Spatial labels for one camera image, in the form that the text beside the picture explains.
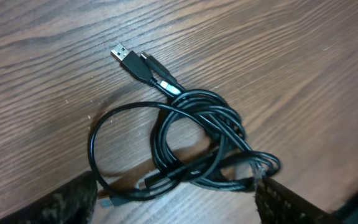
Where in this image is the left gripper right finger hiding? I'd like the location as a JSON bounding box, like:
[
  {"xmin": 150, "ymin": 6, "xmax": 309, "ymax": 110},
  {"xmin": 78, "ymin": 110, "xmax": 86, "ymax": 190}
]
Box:
[{"xmin": 255, "ymin": 177, "xmax": 337, "ymax": 224}]

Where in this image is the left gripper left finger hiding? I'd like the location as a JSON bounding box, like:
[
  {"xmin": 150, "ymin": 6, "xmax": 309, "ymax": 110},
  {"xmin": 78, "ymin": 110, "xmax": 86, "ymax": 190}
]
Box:
[{"xmin": 0, "ymin": 171, "xmax": 98, "ymax": 224}]

